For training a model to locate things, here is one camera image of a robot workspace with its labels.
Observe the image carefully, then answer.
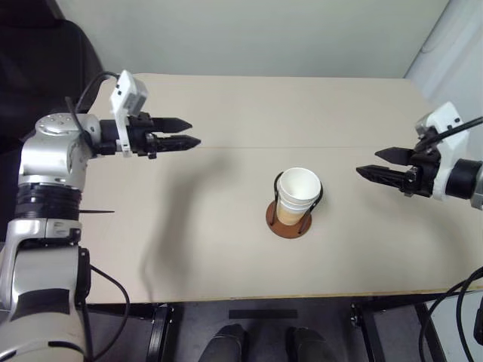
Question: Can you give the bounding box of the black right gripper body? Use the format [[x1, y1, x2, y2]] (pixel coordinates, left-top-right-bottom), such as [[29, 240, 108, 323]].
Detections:
[[401, 141, 442, 199]]

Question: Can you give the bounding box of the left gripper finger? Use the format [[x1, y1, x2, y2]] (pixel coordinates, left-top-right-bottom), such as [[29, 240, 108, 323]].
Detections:
[[155, 135, 202, 152], [150, 117, 194, 134]]

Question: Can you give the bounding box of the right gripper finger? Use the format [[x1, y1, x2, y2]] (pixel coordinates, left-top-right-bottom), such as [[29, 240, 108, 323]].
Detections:
[[355, 164, 411, 190], [374, 147, 413, 165]]

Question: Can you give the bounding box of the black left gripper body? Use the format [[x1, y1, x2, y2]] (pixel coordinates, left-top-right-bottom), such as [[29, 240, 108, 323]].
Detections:
[[126, 112, 159, 160]]

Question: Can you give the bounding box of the white paper cup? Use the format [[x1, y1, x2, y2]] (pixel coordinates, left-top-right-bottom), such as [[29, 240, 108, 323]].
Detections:
[[278, 167, 322, 207]]

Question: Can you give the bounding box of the black chair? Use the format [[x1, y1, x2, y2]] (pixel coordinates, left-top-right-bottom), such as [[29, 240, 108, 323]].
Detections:
[[0, 17, 107, 155]]

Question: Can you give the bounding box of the black metal table leg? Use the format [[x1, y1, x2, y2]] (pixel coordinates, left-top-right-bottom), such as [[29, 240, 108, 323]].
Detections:
[[149, 303, 178, 362], [414, 301, 445, 362], [349, 300, 380, 362]]

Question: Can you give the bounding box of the black metal table crossbar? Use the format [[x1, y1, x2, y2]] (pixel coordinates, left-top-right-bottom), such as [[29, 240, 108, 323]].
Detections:
[[87, 302, 168, 320]]

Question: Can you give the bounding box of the dark grey rounded shape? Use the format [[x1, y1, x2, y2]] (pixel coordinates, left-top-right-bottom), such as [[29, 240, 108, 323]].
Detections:
[[198, 323, 250, 362], [286, 326, 343, 362]]

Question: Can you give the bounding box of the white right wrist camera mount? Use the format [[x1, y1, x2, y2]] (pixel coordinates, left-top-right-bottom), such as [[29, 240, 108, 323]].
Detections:
[[414, 101, 471, 203]]

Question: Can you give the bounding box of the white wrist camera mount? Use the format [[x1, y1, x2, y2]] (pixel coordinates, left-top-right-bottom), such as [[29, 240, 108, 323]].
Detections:
[[414, 101, 471, 203], [109, 70, 149, 158]]

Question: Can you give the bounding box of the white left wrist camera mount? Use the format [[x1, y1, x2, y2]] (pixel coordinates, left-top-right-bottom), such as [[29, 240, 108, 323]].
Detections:
[[109, 70, 149, 158]]

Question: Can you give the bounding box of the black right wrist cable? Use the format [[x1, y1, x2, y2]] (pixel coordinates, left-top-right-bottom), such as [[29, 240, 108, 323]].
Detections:
[[417, 115, 483, 150]]

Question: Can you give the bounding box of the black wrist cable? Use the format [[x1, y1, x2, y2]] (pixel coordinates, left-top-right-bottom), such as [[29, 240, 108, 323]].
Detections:
[[417, 115, 483, 150], [64, 71, 122, 152]]

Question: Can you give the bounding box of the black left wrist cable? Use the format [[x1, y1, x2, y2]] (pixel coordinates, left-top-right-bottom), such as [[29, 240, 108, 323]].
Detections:
[[64, 71, 122, 152]]

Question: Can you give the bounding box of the cup holder with cups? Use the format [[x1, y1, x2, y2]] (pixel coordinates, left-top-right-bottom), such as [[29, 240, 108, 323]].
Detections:
[[266, 171, 325, 240]]

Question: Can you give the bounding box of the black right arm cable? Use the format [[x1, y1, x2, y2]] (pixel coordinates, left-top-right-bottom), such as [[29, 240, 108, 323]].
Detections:
[[424, 265, 483, 362], [454, 278, 483, 362]]

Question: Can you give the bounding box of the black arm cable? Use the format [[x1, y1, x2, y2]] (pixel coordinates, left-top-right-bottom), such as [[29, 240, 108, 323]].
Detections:
[[85, 263, 131, 362], [454, 278, 483, 362], [424, 265, 483, 362]]

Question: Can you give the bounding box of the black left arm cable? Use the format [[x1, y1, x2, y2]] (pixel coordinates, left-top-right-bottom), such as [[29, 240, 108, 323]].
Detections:
[[85, 263, 131, 362]]

